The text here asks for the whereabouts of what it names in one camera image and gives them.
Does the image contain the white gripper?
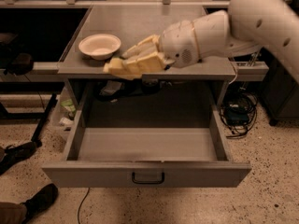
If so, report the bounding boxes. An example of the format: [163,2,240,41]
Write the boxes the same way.
[103,10,261,80]

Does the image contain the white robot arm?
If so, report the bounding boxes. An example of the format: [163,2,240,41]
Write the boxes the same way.
[104,0,299,81]

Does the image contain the open grey top drawer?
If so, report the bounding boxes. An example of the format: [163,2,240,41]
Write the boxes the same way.
[41,87,252,189]

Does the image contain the grey metal cabinet table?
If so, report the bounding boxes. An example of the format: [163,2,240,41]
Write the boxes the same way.
[58,3,235,105]

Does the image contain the white paper bowl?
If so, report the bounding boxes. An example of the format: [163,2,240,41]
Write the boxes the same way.
[78,34,121,61]

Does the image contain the metal tripod pole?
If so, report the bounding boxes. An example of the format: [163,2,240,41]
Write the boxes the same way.
[247,51,260,66]

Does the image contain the black stand leg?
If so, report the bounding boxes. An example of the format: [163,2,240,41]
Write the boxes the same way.
[0,93,57,147]

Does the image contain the dark bag on shelf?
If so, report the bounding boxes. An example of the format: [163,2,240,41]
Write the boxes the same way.
[4,53,34,76]

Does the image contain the black shoe upper left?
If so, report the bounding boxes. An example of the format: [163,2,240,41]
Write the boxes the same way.
[0,142,36,175]

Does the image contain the black shoe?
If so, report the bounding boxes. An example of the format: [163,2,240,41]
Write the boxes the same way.
[22,183,58,224]
[0,142,36,175]

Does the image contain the black shoe lower left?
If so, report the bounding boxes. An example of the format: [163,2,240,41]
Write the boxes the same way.
[22,183,58,224]

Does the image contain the white power cable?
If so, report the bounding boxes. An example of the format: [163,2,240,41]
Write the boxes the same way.
[228,57,238,85]

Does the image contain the black cable bundle with box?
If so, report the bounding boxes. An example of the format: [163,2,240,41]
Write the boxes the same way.
[219,91,259,139]

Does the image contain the black drawer handle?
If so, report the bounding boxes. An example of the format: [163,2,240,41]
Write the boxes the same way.
[131,172,164,185]

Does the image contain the black floor cable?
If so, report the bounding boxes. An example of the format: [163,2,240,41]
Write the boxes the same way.
[77,187,91,224]

